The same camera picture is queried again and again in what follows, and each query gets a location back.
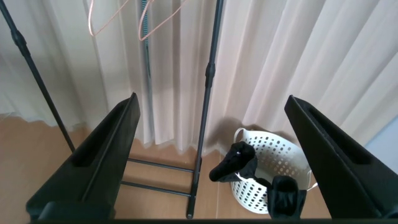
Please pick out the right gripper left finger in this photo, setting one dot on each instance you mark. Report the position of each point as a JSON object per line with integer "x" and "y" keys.
{"x": 93, "y": 174}

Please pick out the black shorts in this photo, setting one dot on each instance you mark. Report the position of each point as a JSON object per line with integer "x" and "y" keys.
{"x": 236, "y": 158}

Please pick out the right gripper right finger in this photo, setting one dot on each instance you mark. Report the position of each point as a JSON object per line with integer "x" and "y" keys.
{"x": 342, "y": 180}

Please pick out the pink clothes hanger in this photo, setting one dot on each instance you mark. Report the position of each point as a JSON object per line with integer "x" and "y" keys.
{"x": 90, "y": 21}
{"x": 140, "y": 31}

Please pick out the white laundry basket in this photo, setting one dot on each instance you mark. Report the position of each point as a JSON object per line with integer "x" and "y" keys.
{"x": 280, "y": 155}

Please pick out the black clothes rack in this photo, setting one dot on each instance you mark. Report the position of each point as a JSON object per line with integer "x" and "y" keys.
{"x": 210, "y": 74}

